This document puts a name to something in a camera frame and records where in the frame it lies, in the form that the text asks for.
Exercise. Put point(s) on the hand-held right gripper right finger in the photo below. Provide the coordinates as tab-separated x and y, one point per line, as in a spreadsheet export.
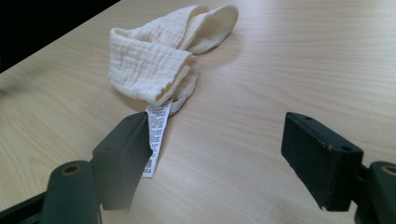
317	161

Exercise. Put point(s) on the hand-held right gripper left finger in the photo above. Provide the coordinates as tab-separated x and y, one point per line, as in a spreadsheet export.
121	161

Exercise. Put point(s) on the cream muslin cloth with label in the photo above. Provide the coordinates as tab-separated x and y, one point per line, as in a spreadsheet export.
146	68

